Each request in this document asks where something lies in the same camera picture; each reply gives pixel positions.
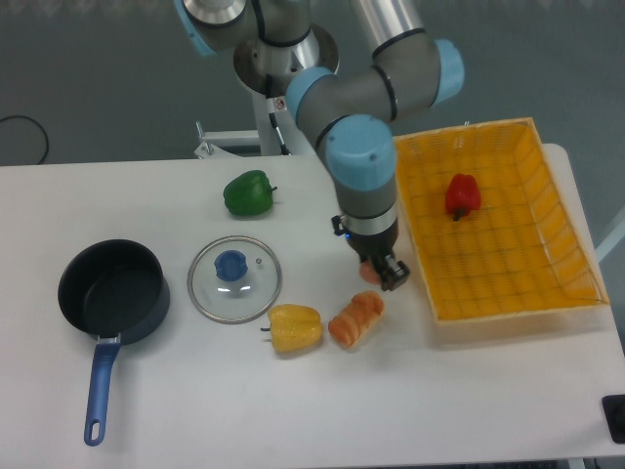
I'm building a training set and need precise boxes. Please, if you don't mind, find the black pan with blue handle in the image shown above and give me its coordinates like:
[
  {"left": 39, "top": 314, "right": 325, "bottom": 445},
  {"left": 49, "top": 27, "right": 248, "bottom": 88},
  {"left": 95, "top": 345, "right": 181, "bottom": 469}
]
[{"left": 58, "top": 239, "right": 170, "bottom": 447}]

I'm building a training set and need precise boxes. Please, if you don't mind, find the black cable on pedestal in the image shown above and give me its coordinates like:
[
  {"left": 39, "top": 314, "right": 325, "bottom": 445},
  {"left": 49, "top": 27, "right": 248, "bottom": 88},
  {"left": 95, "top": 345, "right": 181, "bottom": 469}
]
[{"left": 265, "top": 72, "right": 292, "bottom": 156}]

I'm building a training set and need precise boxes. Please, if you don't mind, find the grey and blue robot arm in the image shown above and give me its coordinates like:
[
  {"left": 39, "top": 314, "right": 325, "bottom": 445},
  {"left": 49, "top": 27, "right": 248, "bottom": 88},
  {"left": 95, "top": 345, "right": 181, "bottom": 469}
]
[{"left": 175, "top": 1, "right": 465, "bottom": 290}]

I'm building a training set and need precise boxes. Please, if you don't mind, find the brown egg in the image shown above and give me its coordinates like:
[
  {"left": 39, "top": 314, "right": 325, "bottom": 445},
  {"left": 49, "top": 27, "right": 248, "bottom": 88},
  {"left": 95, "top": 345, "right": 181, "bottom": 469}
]
[{"left": 359, "top": 262, "right": 381, "bottom": 284}]

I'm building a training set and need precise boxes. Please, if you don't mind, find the black device at table edge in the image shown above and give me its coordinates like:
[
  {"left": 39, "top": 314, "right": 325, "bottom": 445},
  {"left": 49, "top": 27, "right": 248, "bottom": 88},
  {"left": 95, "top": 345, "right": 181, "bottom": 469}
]
[{"left": 602, "top": 394, "right": 625, "bottom": 445}]

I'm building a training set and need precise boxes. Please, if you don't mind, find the yellow bell pepper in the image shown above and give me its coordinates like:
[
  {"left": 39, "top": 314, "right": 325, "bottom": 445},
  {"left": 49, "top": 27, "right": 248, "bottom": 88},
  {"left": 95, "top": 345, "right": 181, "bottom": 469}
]
[{"left": 263, "top": 304, "right": 323, "bottom": 354}]

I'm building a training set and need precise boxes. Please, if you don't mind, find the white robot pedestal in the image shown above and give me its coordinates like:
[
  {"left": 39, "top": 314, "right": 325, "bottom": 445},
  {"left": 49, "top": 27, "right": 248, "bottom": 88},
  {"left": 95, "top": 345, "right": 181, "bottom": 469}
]
[{"left": 194, "top": 23, "right": 339, "bottom": 159}]

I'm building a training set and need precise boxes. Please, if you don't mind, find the yellow mesh basket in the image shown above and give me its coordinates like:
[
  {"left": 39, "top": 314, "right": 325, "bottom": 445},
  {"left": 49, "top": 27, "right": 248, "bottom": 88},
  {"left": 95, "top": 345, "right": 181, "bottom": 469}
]
[{"left": 396, "top": 118, "right": 608, "bottom": 323}]

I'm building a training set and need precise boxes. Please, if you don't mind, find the green bell pepper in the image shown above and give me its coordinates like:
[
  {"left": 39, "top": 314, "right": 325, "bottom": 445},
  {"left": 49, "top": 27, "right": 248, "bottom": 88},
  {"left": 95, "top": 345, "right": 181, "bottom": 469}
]
[{"left": 223, "top": 170, "right": 277, "bottom": 217}]

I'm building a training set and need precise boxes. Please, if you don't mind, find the red bell pepper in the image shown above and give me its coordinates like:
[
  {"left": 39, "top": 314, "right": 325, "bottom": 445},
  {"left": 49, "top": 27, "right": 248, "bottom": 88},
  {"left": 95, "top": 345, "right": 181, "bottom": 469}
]
[{"left": 445, "top": 173, "right": 481, "bottom": 221}]

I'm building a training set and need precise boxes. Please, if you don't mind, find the black cable on floor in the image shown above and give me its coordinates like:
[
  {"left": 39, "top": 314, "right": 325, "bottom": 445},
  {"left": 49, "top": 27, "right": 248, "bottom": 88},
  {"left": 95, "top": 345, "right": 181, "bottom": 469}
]
[{"left": 0, "top": 114, "right": 50, "bottom": 166}]

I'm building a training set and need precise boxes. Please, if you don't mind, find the orange bread roll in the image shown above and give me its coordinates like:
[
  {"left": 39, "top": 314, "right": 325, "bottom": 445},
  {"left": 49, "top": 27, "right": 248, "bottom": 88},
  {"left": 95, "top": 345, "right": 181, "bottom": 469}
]
[{"left": 327, "top": 290, "right": 385, "bottom": 349}]

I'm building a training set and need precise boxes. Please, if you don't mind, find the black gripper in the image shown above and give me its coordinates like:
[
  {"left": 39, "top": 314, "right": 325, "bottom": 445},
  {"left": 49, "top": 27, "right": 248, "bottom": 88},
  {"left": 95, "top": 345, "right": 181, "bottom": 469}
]
[{"left": 331, "top": 215, "right": 409, "bottom": 291}]

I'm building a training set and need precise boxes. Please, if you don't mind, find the glass lid with blue knob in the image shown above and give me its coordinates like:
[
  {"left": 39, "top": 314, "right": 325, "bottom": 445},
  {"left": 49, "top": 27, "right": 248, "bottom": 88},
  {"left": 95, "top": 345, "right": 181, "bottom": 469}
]
[{"left": 187, "top": 235, "right": 282, "bottom": 324}]

